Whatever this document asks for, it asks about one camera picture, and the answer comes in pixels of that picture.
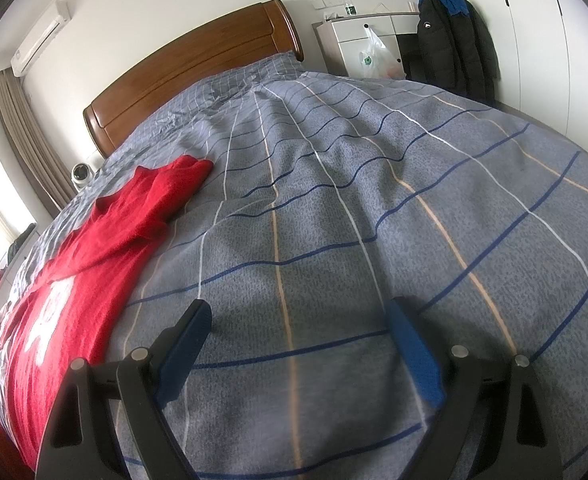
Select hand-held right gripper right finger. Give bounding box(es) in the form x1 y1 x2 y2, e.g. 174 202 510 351
385 296 562 480

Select white air conditioner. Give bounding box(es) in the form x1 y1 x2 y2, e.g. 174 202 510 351
10 0 71 78

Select red knit sweater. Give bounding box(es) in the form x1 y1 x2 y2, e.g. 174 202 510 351
0 155 213 471

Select wooden headboard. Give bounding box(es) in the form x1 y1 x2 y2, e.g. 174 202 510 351
83 0 305 158

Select white plastic bag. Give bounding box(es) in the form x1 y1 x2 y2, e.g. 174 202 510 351
356 25 407 81

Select white desk fan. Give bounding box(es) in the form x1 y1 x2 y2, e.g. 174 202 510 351
70 161 97 191

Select white dresser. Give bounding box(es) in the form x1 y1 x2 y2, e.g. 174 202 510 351
314 10 425 81

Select blue garment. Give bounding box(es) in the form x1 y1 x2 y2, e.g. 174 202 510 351
419 0 472 18

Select brown curtain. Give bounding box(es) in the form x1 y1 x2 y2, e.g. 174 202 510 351
0 67 77 218

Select black jacket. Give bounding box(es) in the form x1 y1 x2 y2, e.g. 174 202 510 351
416 0 499 103

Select white wardrobe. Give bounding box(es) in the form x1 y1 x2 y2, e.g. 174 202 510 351
419 0 588 171

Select dark clothes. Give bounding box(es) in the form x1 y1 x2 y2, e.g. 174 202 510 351
4 222 39 261

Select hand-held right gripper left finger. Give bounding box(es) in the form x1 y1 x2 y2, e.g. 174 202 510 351
35 298 213 480

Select bed with grey checked duvet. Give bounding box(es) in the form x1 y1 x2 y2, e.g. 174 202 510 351
0 51 588 480

